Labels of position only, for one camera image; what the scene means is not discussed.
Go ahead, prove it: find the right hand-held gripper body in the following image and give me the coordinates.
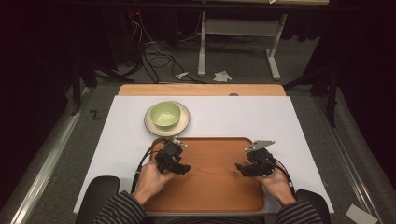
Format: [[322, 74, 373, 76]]
[[245, 140, 277, 178]]

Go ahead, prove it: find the black metal stand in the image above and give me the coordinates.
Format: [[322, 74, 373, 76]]
[[282, 66, 341, 128], [68, 57, 98, 117]]

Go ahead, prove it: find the bundle of floor cables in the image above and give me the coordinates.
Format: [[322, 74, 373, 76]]
[[124, 10, 207, 85]]

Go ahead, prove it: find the white table cover sheet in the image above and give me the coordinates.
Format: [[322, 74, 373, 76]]
[[73, 95, 335, 217]]

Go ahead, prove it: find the beige round plate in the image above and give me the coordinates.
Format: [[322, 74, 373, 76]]
[[143, 100, 191, 138]]

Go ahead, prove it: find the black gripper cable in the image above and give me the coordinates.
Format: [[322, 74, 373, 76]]
[[130, 138, 167, 194], [264, 158, 297, 198]]

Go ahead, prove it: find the brown wooden tray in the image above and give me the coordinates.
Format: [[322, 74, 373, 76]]
[[143, 136, 265, 214]]

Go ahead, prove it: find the white metal desk frame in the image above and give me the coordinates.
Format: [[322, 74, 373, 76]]
[[197, 10, 290, 81]]

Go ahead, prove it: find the silver metal floor rail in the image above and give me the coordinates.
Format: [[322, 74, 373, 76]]
[[8, 88, 92, 224], [313, 95, 385, 224]]

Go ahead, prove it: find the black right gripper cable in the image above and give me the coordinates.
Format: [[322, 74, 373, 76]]
[[264, 158, 297, 198]]

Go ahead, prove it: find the person's right hand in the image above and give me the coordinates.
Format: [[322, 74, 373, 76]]
[[260, 169, 297, 207]]

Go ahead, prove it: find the person's left hand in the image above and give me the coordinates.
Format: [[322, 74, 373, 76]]
[[135, 161, 176, 201]]

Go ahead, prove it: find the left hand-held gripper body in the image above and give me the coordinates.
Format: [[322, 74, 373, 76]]
[[154, 136, 189, 175]]

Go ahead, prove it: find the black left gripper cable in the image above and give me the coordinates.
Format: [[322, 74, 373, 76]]
[[130, 138, 167, 194]]

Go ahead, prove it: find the light green bowl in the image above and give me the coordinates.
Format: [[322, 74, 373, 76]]
[[149, 101, 182, 128]]

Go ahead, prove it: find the black chair armrest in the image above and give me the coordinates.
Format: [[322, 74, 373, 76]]
[[75, 175, 121, 224], [294, 189, 332, 224]]

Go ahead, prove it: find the flat white paper sheet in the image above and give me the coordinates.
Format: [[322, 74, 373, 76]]
[[345, 203, 371, 224]]

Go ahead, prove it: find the crumpled white paper scrap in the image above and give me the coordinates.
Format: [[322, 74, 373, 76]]
[[213, 70, 233, 84]]

